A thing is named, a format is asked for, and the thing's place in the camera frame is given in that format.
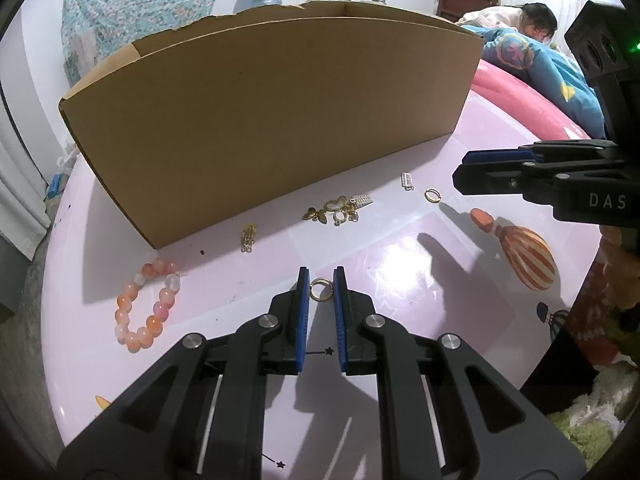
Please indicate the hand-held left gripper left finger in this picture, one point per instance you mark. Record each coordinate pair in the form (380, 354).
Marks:
(301, 330)

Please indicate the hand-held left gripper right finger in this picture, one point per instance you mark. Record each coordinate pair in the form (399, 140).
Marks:
(341, 330)

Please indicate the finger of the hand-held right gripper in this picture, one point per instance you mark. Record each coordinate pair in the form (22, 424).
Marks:
(495, 156)
(490, 177)

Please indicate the brown cardboard box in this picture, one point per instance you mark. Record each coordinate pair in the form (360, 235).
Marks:
(270, 110)

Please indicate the person's right hand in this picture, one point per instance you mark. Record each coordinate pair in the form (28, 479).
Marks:
(617, 260)

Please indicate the small silver clip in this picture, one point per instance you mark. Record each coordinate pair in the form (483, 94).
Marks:
(407, 181)
(364, 200)

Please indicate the blue patterned quilt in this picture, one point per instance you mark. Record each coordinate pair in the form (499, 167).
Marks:
(540, 65)

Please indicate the gold butterfly charm cluster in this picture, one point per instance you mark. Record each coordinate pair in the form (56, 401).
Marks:
(315, 214)

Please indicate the green plush garment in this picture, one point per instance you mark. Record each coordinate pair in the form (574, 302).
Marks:
(585, 430)

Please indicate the small blue object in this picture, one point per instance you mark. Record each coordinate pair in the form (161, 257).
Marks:
(57, 187)

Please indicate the white curtain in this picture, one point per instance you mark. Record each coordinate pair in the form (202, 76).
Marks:
(17, 185)

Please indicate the floral cloth on wall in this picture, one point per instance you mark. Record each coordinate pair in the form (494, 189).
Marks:
(140, 5)

